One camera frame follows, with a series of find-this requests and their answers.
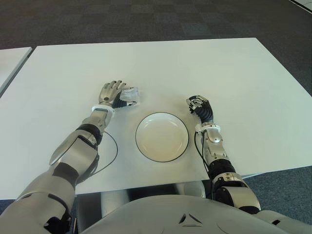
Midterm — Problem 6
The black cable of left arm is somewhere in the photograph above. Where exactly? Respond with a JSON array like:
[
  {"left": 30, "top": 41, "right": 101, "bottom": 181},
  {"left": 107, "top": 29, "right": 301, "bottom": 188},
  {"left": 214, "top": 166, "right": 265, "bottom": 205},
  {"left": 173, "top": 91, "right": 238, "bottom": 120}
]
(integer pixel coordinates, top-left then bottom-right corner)
[{"left": 91, "top": 131, "right": 119, "bottom": 175}]

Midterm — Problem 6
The white plate with black rim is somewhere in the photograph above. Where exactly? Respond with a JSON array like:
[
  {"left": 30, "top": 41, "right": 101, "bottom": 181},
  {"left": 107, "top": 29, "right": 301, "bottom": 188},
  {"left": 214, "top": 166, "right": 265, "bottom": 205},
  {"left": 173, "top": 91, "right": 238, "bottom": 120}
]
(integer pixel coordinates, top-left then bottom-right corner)
[{"left": 135, "top": 112, "right": 190, "bottom": 163}]

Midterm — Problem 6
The white right robot leg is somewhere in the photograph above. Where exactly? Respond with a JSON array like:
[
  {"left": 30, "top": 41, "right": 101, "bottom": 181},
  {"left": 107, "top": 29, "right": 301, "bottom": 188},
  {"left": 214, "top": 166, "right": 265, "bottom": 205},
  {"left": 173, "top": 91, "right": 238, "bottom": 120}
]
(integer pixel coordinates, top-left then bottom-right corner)
[{"left": 175, "top": 181, "right": 207, "bottom": 199}]

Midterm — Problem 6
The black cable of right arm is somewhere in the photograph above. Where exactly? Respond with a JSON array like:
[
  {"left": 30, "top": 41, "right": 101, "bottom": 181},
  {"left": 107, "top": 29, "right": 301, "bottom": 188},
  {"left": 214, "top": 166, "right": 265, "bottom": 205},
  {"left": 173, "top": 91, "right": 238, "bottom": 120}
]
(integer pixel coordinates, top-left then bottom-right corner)
[{"left": 194, "top": 130, "right": 213, "bottom": 199}]

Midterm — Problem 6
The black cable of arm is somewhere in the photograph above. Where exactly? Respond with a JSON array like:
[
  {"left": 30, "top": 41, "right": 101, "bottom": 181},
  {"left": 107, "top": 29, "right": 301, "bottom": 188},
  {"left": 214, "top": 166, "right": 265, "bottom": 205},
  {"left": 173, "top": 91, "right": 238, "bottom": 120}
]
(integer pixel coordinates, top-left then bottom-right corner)
[
  {"left": 194, "top": 130, "right": 213, "bottom": 199},
  {"left": 91, "top": 131, "right": 119, "bottom": 175}
]

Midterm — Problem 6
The grey left robot leg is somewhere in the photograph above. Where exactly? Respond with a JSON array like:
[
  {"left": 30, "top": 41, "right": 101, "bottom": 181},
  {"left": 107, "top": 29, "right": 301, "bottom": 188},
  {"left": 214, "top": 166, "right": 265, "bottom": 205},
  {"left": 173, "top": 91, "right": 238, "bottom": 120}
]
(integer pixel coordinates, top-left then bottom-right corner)
[{"left": 101, "top": 189, "right": 129, "bottom": 218}]

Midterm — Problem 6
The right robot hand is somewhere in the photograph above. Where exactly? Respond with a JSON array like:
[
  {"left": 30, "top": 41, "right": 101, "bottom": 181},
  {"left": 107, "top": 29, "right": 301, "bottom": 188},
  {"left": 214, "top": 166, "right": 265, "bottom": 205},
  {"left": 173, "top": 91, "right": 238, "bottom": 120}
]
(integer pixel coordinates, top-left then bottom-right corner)
[{"left": 186, "top": 95, "right": 215, "bottom": 125}]

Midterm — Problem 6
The grey robot torso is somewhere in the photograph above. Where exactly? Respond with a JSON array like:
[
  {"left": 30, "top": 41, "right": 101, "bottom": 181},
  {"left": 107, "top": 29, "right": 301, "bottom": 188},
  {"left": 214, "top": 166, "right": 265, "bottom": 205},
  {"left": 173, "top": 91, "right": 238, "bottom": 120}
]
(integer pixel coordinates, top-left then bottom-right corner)
[{"left": 80, "top": 181, "right": 312, "bottom": 234}]

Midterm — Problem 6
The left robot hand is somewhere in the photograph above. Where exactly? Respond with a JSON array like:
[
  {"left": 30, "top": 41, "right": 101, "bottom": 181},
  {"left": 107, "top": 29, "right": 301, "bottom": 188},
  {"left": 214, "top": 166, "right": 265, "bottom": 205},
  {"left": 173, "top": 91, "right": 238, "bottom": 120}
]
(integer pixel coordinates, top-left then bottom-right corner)
[{"left": 97, "top": 79, "right": 137, "bottom": 109}]

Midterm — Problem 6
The white neighbouring table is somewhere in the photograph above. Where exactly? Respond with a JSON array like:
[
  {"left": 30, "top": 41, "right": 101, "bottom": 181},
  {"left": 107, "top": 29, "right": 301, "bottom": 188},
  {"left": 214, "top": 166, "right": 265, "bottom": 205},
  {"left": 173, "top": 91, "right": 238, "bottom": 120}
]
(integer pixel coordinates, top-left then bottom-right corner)
[{"left": 0, "top": 46, "right": 33, "bottom": 97}]

